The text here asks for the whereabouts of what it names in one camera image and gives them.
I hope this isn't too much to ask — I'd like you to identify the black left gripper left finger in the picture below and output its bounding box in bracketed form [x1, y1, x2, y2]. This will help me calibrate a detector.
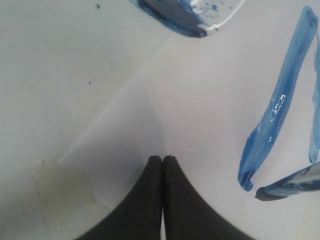
[79, 156, 162, 240]

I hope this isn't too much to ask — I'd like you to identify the white paper sheet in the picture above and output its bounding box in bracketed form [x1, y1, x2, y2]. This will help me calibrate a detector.
[60, 0, 320, 240]

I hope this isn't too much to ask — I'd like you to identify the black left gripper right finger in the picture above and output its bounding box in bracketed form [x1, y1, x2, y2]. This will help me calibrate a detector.
[162, 155, 252, 240]

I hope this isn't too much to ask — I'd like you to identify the white square paint dish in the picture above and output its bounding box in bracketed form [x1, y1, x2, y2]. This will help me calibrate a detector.
[131, 0, 245, 38]

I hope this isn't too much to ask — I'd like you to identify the black paintbrush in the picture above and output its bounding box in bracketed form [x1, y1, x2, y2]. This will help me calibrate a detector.
[255, 162, 320, 202]

